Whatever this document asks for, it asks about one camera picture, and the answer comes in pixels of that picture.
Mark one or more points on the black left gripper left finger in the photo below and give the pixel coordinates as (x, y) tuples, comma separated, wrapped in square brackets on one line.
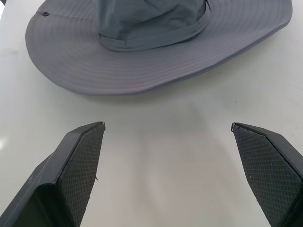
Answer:
[(71, 170)]

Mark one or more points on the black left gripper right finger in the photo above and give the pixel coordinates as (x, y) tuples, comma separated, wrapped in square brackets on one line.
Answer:
[(267, 170)]

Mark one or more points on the grey wide-brim hat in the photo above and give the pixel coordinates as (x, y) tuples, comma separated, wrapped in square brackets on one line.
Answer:
[(146, 47)]

